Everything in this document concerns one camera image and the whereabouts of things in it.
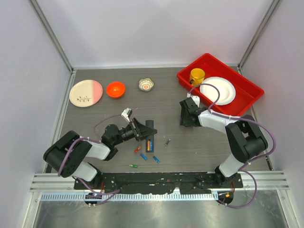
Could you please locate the white slotted cable duct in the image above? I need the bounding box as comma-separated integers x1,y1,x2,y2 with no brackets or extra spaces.
40,192,218,202

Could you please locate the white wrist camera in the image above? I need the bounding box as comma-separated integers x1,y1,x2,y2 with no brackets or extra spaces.
187,94,200,107
121,108,133,123

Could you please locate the orange plastic bowl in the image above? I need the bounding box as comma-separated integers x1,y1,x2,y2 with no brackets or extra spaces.
106,82,125,99

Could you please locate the red plastic bin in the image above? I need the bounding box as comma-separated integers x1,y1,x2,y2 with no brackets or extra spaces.
177,53,264,116

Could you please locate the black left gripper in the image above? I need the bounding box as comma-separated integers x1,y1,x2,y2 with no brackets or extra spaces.
113,117,156,146

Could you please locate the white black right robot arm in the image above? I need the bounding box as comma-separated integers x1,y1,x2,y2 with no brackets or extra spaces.
180,97,268,188

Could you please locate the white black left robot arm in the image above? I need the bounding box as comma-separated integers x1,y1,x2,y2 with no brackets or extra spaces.
43,118,157,190

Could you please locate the aluminium frame post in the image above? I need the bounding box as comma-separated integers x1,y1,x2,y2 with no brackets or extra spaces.
237,0,282,71
28,0,74,73

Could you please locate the black remote control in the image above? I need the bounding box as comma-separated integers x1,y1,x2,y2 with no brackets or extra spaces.
145,120,157,152

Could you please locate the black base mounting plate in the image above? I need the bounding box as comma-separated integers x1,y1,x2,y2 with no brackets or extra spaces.
73,172,243,195

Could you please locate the aluminium front frame rail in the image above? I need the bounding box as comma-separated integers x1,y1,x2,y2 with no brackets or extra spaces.
29,171,290,192

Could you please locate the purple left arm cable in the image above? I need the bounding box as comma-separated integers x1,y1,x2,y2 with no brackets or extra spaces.
57,114,124,206

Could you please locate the pink cream floral plate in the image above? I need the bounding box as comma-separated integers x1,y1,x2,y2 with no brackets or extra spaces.
69,80,103,107

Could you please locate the white paper plate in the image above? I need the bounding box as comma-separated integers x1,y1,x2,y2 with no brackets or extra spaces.
200,76,236,105

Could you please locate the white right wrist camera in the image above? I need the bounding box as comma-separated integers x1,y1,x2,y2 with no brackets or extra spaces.
187,94,200,107

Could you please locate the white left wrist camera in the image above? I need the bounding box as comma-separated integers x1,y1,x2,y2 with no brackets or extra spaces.
121,108,133,123

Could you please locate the small patterned ceramic bowl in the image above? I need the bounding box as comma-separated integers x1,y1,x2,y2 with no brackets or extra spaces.
138,77,154,92

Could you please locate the aluminium right frame post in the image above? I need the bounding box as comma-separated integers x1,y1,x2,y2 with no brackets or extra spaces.
237,0,282,71

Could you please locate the yellow mug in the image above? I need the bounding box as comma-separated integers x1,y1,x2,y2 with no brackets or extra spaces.
189,68,205,86

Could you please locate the aluminium left frame post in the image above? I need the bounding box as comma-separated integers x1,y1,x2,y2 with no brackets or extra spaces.
28,0,74,73

